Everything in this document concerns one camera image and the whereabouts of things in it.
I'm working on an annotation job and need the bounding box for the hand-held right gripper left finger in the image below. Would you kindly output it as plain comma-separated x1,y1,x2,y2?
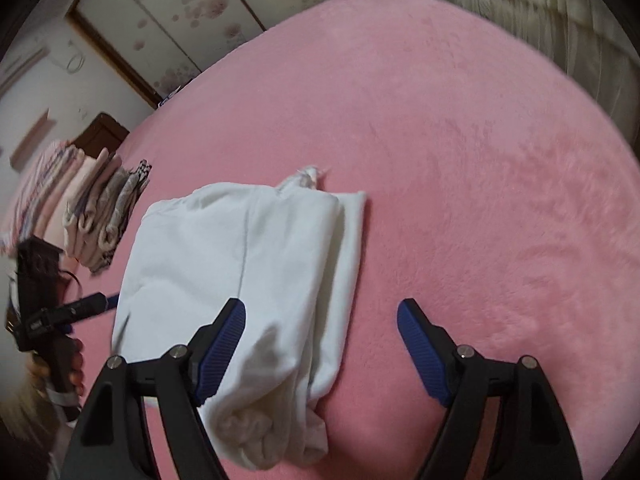
60,297,247,480

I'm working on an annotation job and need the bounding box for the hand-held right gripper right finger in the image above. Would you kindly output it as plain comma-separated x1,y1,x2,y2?
396,298,583,480

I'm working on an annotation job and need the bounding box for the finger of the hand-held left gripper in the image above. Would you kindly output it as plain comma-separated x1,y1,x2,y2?
54,292,122,322

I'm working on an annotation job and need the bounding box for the white shirt with orange stripes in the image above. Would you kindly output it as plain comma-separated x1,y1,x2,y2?
111,164,368,472

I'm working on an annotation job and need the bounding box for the stack of folded clothes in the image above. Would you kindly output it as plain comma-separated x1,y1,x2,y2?
61,147,153,276

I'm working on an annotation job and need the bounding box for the person's left hand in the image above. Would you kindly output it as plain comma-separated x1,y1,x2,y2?
25,337,87,400

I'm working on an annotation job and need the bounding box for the pink bed blanket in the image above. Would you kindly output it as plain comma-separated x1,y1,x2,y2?
50,0,640,480

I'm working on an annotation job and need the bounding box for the dark wooden headboard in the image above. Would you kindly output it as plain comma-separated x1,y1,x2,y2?
70,112,131,159

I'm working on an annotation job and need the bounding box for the white air conditioner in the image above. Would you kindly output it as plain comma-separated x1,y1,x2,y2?
0,45,51,92

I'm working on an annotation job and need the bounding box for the floral sliding-door wardrobe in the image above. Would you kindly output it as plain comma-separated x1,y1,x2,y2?
65,0,361,111

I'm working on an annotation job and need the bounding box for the beige cloth-covered furniture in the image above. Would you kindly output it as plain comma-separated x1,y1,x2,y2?
422,0,640,128

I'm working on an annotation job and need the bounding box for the pink wall shelf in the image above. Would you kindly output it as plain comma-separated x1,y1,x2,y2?
10,109,52,169

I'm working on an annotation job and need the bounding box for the white air conditioner cable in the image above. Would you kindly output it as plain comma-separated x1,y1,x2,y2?
52,41,87,74

